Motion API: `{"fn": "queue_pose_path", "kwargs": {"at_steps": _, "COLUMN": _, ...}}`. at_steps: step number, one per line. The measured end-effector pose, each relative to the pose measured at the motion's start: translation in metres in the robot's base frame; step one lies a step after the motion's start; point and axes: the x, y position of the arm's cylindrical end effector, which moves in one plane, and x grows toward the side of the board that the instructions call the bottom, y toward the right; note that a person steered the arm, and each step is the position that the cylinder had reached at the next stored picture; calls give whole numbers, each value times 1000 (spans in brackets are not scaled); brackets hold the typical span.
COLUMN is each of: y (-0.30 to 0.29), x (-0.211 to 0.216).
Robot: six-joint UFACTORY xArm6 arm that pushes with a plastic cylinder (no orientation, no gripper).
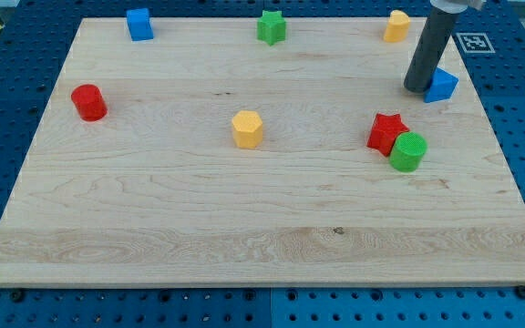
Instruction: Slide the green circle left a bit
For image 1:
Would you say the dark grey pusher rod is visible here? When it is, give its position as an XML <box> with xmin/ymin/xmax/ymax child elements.
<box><xmin>404</xmin><ymin>5</ymin><xmax>459</xmax><ymax>94</ymax></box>

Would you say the white arm end mount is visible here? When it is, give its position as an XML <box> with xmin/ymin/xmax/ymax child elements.
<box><xmin>430</xmin><ymin>0</ymin><xmax>485</xmax><ymax>14</ymax></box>

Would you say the white fiducial marker tag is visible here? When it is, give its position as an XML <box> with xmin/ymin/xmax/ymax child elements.
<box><xmin>457</xmin><ymin>32</ymin><xmax>495</xmax><ymax>54</ymax></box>

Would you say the yellow half-round block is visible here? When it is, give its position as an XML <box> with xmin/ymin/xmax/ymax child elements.
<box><xmin>383</xmin><ymin>10</ymin><xmax>411</xmax><ymax>43</ymax></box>

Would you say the blue triangle block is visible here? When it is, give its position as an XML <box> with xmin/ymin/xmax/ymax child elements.
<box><xmin>424</xmin><ymin>67</ymin><xmax>459</xmax><ymax>103</ymax></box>

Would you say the red star block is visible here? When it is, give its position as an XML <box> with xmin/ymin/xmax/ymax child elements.
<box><xmin>366</xmin><ymin>113</ymin><xmax>410</xmax><ymax>157</ymax></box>

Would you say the green cylinder block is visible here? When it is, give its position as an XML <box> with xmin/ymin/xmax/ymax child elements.
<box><xmin>389</xmin><ymin>132</ymin><xmax>427</xmax><ymax>172</ymax></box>

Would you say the green star block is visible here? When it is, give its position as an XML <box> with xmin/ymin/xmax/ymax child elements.
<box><xmin>257</xmin><ymin>10</ymin><xmax>286</xmax><ymax>46</ymax></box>

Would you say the yellow hexagon block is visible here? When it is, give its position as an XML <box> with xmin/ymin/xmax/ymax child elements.
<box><xmin>232</xmin><ymin>110</ymin><xmax>263</xmax><ymax>149</ymax></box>

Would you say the black bolt front right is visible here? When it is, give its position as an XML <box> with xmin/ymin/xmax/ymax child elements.
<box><xmin>515</xmin><ymin>285</ymin><xmax>525</xmax><ymax>300</ymax></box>

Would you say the black bolt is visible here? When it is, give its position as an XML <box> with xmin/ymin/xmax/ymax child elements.
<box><xmin>9</xmin><ymin>289</ymin><xmax>26</xmax><ymax>303</ymax></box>
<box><xmin>515</xmin><ymin>285</ymin><xmax>525</xmax><ymax>300</ymax></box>

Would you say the wooden board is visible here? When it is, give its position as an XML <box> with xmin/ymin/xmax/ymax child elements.
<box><xmin>0</xmin><ymin>18</ymin><xmax>525</xmax><ymax>288</ymax></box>

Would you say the blue cube block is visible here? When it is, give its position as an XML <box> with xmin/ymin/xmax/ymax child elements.
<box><xmin>126</xmin><ymin>8</ymin><xmax>154</xmax><ymax>41</ymax></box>

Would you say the red cylinder block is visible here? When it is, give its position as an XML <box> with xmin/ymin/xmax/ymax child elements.
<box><xmin>71</xmin><ymin>84</ymin><xmax>108</xmax><ymax>121</ymax></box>

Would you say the black bolt front left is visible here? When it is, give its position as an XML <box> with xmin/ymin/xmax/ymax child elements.
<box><xmin>9</xmin><ymin>289</ymin><xmax>26</xmax><ymax>303</ymax></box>

